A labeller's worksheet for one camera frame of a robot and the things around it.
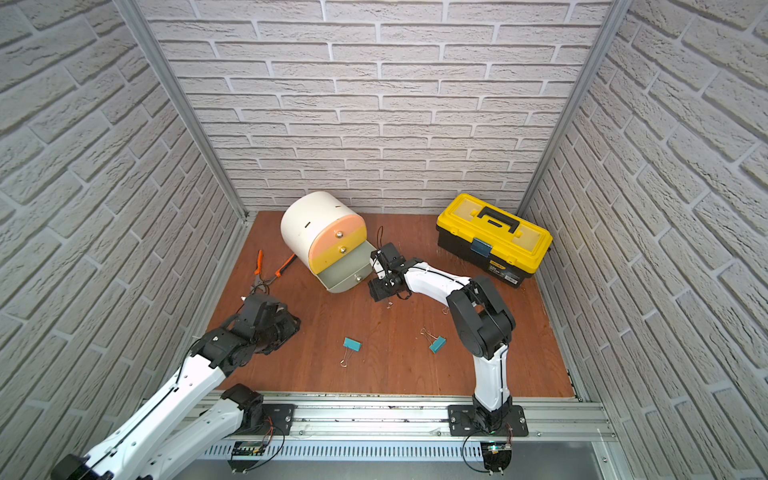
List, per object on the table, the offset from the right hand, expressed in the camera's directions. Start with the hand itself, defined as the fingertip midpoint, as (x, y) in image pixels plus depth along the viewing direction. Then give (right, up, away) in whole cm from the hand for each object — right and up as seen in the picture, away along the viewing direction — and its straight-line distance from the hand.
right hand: (384, 288), depth 95 cm
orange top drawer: (-14, +18, -8) cm, 24 cm away
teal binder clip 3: (-9, -15, -10) cm, 21 cm away
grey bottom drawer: (-11, +5, +2) cm, 12 cm away
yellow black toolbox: (+36, +15, -4) cm, 39 cm away
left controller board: (-34, -37, -23) cm, 55 cm away
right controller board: (+28, -37, -25) cm, 53 cm away
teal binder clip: (+2, -6, -1) cm, 6 cm away
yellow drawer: (-18, +10, -9) cm, 22 cm away
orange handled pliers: (-42, +1, +4) cm, 42 cm away
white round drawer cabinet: (-24, +24, -5) cm, 34 cm away
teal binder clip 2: (+16, -15, -10) cm, 24 cm away
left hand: (-22, -6, -16) cm, 28 cm away
